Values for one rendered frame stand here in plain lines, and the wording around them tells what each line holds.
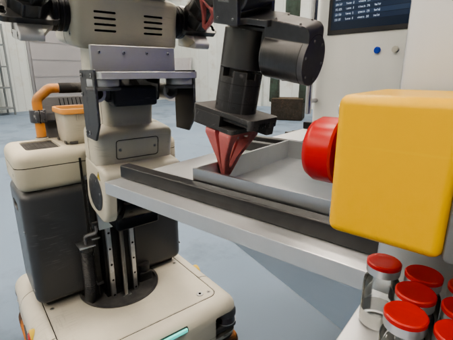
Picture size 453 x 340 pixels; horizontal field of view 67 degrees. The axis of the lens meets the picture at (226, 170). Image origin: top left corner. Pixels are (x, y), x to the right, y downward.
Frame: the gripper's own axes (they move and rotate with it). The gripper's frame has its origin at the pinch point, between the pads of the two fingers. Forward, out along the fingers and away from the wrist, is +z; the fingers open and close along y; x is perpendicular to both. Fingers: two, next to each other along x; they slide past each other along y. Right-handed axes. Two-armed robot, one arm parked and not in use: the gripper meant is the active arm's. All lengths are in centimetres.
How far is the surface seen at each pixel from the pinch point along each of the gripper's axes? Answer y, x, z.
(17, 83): -972, 337, 194
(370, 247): 23.3, -8.0, -2.9
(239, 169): -0.5, 4.1, 1.1
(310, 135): 20.1, -19.6, -14.3
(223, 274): -55, 86, 102
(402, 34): -4, 88, -25
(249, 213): 10.2, -8.1, -0.3
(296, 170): 5.3, 12.5, 1.0
